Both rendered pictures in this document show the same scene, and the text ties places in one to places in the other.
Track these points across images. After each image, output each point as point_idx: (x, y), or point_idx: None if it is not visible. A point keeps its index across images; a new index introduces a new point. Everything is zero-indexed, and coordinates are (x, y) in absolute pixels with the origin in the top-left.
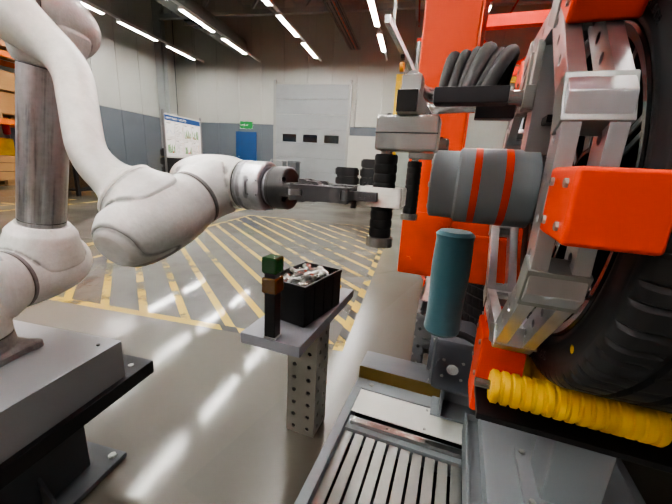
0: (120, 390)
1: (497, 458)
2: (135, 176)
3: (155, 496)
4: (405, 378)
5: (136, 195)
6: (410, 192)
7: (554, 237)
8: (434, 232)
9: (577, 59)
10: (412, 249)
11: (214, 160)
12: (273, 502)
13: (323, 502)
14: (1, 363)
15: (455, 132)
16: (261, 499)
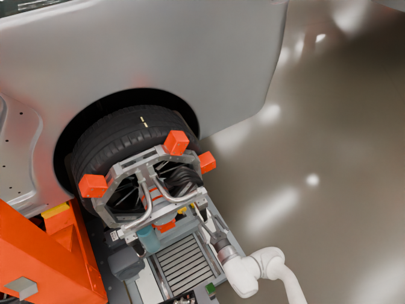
0: None
1: None
2: (273, 254)
3: None
4: (129, 298)
5: (273, 250)
6: (141, 246)
7: (212, 169)
8: (92, 273)
9: (191, 156)
10: (100, 289)
11: (244, 262)
12: (219, 299)
13: (207, 278)
14: None
15: (61, 248)
16: (222, 303)
